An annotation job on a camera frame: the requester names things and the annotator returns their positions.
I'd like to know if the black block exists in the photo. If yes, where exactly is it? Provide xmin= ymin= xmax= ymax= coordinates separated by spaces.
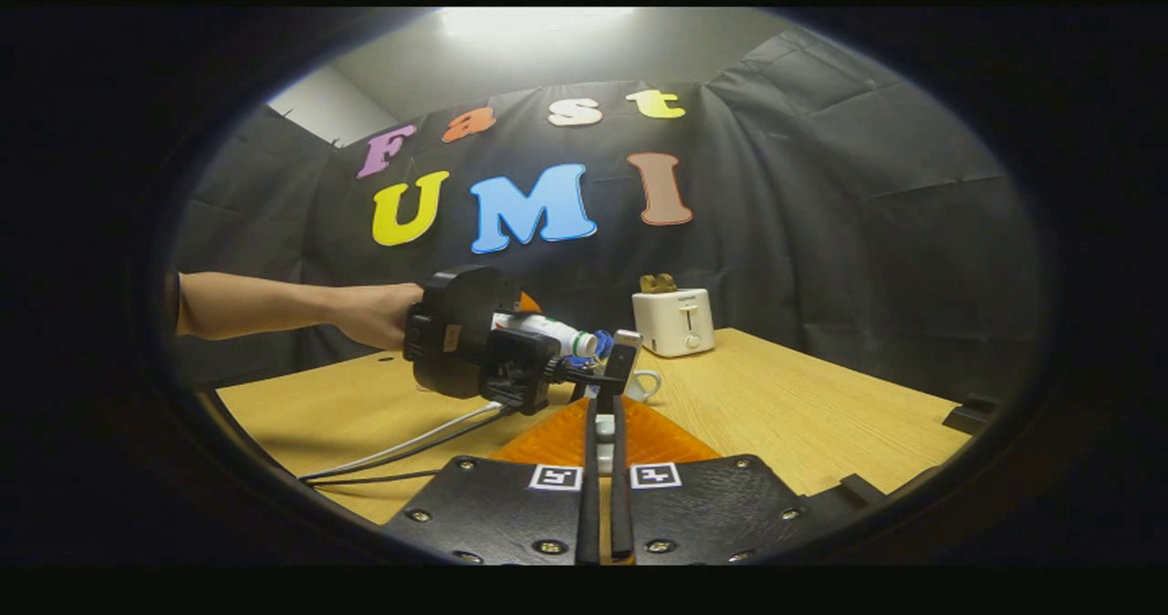
xmin=943 ymin=394 xmax=1002 ymax=436

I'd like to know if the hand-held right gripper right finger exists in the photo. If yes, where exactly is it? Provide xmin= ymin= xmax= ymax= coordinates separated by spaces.
xmin=610 ymin=394 xmax=831 ymax=567

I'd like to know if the black backdrop cloth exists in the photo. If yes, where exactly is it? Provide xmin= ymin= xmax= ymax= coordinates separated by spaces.
xmin=173 ymin=31 xmax=1041 ymax=406

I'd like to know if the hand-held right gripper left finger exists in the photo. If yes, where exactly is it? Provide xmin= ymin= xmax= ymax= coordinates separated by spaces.
xmin=381 ymin=396 xmax=601 ymax=567

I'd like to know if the white cable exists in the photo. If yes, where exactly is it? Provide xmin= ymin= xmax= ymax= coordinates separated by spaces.
xmin=301 ymin=400 xmax=505 ymax=482

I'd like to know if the white green-label water bottle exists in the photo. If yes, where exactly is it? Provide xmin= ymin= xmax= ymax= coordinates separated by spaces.
xmin=491 ymin=312 xmax=601 ymax=359

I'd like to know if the white toaster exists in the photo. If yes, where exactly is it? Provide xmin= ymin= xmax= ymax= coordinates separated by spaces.
xmin=631 ymin=288 xmax=716 ymax=359

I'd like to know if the white blue-patterned teacup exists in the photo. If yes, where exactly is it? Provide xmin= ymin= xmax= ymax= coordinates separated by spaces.
xmin=584 ymin=369 xmax=663 ymax=406

